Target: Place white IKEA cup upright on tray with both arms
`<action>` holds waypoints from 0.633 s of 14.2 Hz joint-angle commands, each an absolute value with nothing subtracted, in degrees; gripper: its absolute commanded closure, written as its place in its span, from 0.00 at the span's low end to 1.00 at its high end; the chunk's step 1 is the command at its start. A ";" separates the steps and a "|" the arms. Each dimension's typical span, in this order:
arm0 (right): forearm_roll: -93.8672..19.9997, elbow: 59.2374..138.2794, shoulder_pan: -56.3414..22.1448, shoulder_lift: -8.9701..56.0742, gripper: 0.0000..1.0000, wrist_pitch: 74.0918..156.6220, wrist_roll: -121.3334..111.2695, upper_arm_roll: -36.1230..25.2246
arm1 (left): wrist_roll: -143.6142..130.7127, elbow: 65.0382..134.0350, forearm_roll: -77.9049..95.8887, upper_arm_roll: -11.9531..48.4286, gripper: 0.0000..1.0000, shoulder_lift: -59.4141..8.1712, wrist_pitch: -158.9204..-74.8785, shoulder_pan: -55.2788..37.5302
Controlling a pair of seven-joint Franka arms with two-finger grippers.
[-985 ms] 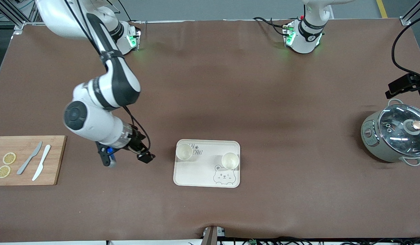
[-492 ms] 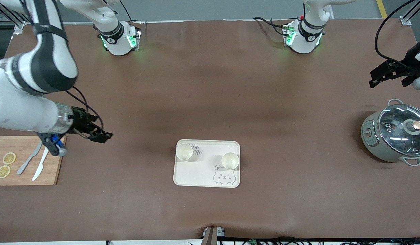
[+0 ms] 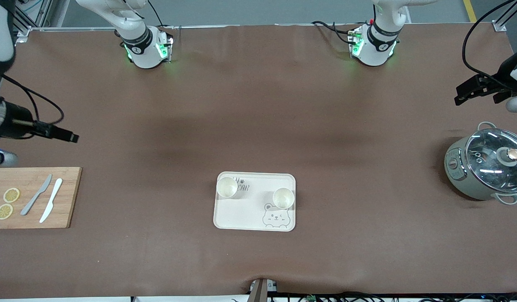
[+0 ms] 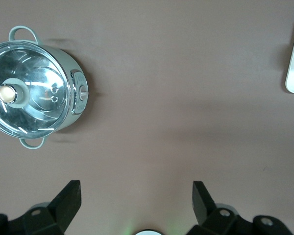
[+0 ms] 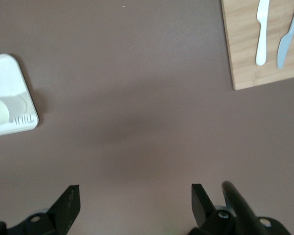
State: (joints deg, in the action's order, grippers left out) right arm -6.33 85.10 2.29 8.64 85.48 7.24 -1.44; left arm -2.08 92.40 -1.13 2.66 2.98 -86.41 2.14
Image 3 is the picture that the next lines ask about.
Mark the bamboo cutting board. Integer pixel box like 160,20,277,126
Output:
0,167,83,229

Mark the aluminium frame post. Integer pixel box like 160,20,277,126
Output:
490,0,517,32
11,0,53,42

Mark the brown table cover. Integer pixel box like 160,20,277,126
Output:
0,23,517,299

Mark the metal table clamp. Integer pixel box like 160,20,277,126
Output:
249,279,278,302

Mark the white plastic knife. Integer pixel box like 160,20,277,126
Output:
39,178,63,224

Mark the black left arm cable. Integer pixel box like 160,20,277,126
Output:
462,0,517,84

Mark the grey plastic knife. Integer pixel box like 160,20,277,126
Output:
21,174,53,216

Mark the glass pot lid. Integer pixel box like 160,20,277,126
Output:
466,128,517,193

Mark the black left base cable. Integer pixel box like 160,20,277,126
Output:
312,20,356,45

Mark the white paper-like cup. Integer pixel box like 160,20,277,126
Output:
216,177,238,199
273,187,295,209

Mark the black right base cable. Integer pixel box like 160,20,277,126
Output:
146,0,167,29

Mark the black base cable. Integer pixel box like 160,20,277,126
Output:
146,0,167,29
312,20,356,45

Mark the grey-green cooking pot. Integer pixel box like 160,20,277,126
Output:
444,122,517,205

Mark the cream bear print tray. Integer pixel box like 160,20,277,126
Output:
213,172,296,232

